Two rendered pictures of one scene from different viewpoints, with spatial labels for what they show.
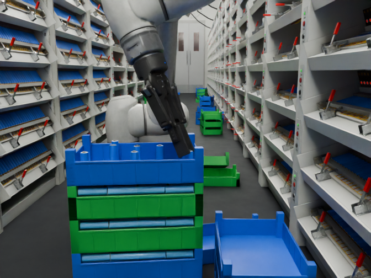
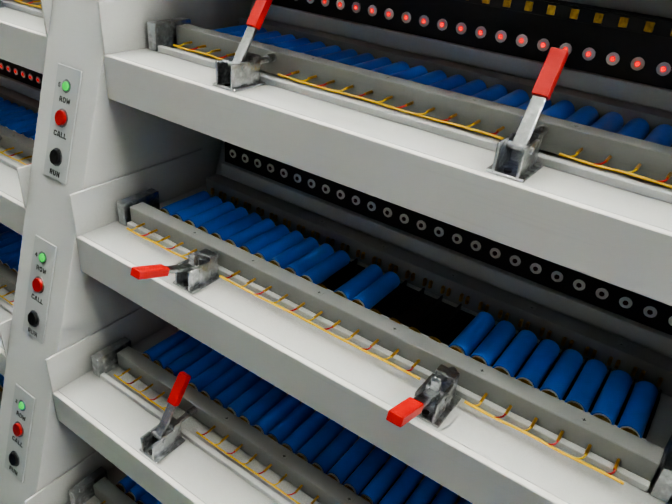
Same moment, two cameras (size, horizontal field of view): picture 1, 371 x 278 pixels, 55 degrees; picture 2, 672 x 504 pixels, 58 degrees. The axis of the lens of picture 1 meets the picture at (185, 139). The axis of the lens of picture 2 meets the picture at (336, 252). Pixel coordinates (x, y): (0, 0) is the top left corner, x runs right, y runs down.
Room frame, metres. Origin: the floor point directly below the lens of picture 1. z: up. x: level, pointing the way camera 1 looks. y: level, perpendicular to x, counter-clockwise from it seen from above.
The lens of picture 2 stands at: (1.40, 0.00, 1.12)
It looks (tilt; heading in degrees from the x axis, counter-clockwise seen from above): 15 degrees down; 297
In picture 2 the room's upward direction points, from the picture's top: 15 degrees clockwise
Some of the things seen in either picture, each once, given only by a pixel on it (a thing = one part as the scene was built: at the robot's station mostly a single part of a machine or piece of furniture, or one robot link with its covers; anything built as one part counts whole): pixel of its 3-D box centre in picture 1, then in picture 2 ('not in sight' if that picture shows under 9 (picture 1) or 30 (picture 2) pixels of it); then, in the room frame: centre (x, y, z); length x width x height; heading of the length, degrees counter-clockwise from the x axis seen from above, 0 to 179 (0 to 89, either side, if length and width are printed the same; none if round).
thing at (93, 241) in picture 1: (139, 217); not in sight; (0.85, 0.12, 0.28); 0.30 x 0.20 x 0.08; 95
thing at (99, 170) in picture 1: (137, 156); not in sight; (0.85, 0.12, 0.44); 0.30 x 0.20 x 0.08; 95
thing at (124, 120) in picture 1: (123, 118); not in sight; (1.69, 0.29, 0.43); 0.18 x 0.16 x 0.22; 100
